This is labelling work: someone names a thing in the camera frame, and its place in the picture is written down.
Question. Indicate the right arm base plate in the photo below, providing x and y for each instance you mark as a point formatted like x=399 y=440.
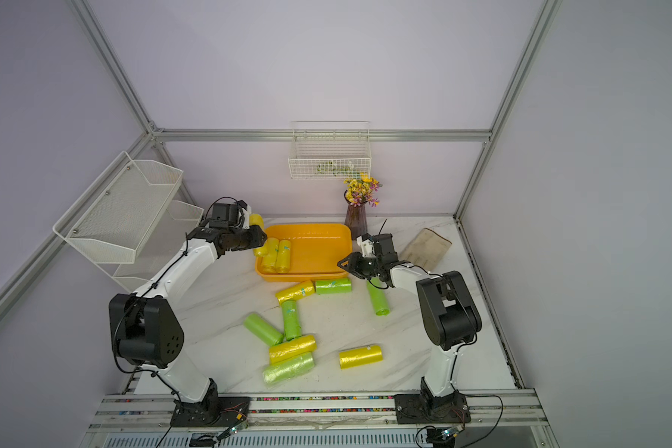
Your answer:
x=417 y=409

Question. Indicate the yellow trash bag roll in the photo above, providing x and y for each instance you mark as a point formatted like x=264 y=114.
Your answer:
x=361 y=356
x=283 y=259
x=256 y=220
x=295 y=293
x=266 y=255
x=296 y=347

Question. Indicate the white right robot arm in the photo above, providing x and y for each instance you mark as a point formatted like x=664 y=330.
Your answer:
x=449 y=314

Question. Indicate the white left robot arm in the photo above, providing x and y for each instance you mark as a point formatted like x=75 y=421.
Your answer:
x=144 y=330

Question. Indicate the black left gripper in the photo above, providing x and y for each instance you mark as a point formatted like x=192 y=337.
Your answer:
x=258 y=232

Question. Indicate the white wire wall basket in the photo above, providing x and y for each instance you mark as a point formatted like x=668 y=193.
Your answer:
x=330 y=150

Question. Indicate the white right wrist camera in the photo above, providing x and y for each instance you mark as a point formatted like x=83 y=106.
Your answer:
x=366 y=245

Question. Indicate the aluminium corner frame post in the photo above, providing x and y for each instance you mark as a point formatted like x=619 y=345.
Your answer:
x=536 y=37

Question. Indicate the cream work glove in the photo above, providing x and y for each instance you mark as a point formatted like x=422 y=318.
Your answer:
x=426 y=250

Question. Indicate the yellow purple artificial flowers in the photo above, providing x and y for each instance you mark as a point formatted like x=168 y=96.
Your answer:
x=362 y=190

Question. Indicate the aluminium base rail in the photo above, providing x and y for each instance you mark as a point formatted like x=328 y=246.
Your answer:
x=357 y=410

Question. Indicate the light green trash bag roll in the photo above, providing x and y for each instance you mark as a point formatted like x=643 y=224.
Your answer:
x=288 y=369

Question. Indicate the white mesh lower shelf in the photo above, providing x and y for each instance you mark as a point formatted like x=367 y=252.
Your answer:
x=168 y=236

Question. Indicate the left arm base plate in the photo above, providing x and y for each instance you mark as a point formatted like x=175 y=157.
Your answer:
x=210 y=411

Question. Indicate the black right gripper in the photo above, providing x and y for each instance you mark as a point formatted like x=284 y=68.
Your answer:
x=355 y=267

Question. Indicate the orange plastic storage box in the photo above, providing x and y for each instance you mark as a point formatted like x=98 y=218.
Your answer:
x=316 y=250

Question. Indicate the purple glass vase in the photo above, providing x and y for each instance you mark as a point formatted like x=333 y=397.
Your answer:
x=355 y=219

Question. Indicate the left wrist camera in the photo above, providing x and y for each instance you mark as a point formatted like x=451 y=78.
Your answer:
x=228 y=215

